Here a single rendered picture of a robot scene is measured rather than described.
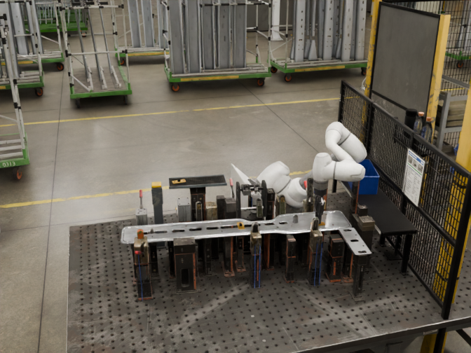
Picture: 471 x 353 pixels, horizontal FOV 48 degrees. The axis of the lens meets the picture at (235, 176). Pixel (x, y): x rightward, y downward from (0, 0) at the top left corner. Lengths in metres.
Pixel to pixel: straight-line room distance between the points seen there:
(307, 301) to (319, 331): 0.25
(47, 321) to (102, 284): 1.06
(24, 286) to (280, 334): 2.48
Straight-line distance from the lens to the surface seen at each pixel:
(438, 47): 4.99
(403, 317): 3.12
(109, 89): 9.14
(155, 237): 3.12
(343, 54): 11.02
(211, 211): 3.26
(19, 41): 12.23
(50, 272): 4.80
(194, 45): 9.89
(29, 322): 4.32
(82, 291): 3.29
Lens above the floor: 2.59
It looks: 24 degrees down
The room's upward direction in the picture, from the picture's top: straight up
